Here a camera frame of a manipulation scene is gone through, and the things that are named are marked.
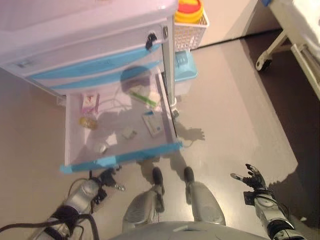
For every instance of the light blue lidded bin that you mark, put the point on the light blue lidded bin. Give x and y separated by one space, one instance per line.
186 70

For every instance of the clear bottle yellow capsules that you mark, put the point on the clear bottle yellow capsules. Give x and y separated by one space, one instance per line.
88 122

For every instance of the cart caster wheel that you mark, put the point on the cart caster wheel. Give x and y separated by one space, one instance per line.
175 113

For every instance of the blue white medicine box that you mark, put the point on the blue white medicine box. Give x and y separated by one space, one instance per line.
153 123

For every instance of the blue fronted cart drawer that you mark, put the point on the blue fronted cart drawer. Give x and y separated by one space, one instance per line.
87 58
125 156
87 81

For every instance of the white hospital bed frame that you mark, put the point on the white hospital bed frame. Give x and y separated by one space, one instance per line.
300 45

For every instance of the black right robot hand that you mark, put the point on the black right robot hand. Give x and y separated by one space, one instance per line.
256 181

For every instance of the cart label sticker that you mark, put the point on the cart label sticker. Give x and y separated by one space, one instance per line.
25 64

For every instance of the white medical cart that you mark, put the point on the white medical cart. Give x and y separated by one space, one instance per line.
75 25

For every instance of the white perforated side basket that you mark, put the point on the white perforated side basket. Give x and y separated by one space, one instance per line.
190 35

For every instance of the black cart key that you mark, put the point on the black cart key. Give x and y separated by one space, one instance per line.
151 41

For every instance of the silver left robot leg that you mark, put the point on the silver left robot leg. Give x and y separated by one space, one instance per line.
142 205

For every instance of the blue bed corner bumper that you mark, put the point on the blue bed corner bumper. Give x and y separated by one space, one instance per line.
266 2

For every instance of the black left robot foot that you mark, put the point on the black left robot foot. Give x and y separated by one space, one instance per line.
157 176

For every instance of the silver robot leg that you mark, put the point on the silver robot leg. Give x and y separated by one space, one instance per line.
205 205
142 205

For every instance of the yellow sharps container red lid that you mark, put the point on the yellow sharps container red lid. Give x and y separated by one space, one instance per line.
188 11

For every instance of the white bed sheet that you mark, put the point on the white bed sheet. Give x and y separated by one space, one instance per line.
308 15

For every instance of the bed caster wheel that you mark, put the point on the bed caster wheel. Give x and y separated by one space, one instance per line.
263 64

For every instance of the silver cart latch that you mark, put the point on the silver cart latch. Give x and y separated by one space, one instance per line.
165 32

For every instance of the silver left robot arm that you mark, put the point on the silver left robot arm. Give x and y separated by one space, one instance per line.
80 195

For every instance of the silver right robot leg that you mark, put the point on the silver right robot leg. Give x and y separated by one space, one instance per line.
205 205

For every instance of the pink white medicine box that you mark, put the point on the pink white medicine box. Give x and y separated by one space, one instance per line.
90 102

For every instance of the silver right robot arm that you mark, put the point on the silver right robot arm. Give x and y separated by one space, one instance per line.
267 212

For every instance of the green white medicine box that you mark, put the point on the green white medicine box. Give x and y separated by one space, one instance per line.
145 97

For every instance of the small white box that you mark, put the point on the small white box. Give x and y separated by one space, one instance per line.
128 132

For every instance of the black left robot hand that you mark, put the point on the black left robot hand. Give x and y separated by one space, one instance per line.
107 177

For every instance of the grey robot torso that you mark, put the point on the grey robot torso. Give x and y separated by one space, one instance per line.
187 232

